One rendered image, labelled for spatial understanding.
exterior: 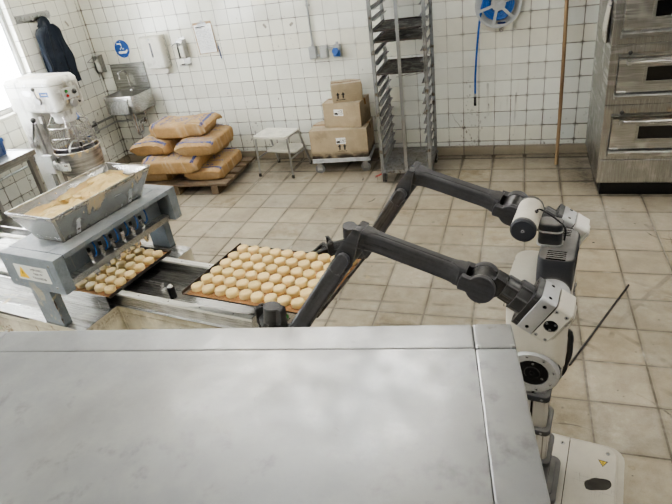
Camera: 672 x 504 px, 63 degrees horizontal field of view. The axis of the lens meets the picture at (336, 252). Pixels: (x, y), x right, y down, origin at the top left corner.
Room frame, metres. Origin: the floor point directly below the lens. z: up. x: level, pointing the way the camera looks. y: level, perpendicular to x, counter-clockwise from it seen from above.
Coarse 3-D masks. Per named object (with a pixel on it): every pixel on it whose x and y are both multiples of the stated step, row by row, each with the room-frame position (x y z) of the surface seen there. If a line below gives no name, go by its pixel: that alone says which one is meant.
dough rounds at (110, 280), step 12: (132, 252) 2.40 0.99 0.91; (144, 252) 2.35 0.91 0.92; (156, 252) 2.34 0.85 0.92; (120, 264) 2.27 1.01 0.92; (132, 264) 2.25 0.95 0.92; (144, 264) 2.26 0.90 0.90; (96, 276) 2.19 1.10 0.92; (108, 276) 2.17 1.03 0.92; (120, 276) 2.18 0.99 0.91; (132, 276) 2.15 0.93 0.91; (84, 288) 2.12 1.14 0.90; (96, 288) 2.07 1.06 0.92; (108, 288) 2.06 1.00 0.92
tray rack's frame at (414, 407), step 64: (0, 384) 0.35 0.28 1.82; (64, 384) 0.34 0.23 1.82; (128, 384) 0.33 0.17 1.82; (192, 384) 0.32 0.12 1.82; (256, 384) 0.31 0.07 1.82; (320, 384) 0.30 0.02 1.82; (384, 384) 0.29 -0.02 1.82; (448, 384) 0.28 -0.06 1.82; (512, 384) 0.27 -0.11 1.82; (0, 448) 0.28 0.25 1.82; (64, 448) 0.27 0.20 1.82; (128, 448) 0.26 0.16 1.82; (192, 448) 0.26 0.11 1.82; (256, 448) 0.25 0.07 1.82; (320, 448) 0.24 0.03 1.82; (384, 448) 0.23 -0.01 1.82; (448, 448) 0.23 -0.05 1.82; (512, 448) 0.22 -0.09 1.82
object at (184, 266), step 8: (0, 232) 2.92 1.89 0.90; (0, 240) 2.89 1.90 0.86; (8, 240) 2.86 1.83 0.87; (16, 240) 2.82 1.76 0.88; (160, 264) 2.30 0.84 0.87; (168, 264) 2.28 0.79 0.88; (176, 264) 2.25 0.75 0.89; (184, 264) 2.23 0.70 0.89; (192, 264) 2.20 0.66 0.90; (200, 264) 2.19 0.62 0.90; (208, 264) 2.18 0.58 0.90; (184, 272) 2.24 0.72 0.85; (192, 272) 2.21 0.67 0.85; (200, 272) 2.19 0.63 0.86
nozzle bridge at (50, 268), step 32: (160, 192) 2.44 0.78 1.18; (96, 224) 2.17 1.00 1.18; (128, 224) 2.32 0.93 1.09; (160, 224) 2.41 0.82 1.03; (0, 256) 2.03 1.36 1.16; (32, 256) 1.94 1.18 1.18; (64, 256) 1.92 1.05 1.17; (96, 256) 2.13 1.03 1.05; (32, 288) 1.98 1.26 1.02; (64, 288) 1.88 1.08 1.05; (64, 320) 1.93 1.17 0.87
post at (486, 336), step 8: (472, 328) 0.34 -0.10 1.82; (480, 328) 0.33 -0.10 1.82; (488, 328) 0.33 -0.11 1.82; (496, 328) 0.33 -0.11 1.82; (504, 328) 0.33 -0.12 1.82; (480, 336) 0.32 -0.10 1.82; (488, 336) 0.32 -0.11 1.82; (496, 336) 0.32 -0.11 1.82; (504, 336) 0.32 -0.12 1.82; (512, 336) 0.32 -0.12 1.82; (480, 344) 0.32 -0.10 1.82; (488, 344) 0.31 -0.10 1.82; (496, 344) 0.31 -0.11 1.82; (504, 344) 0.31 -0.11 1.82; (512, 344) 0.31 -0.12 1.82
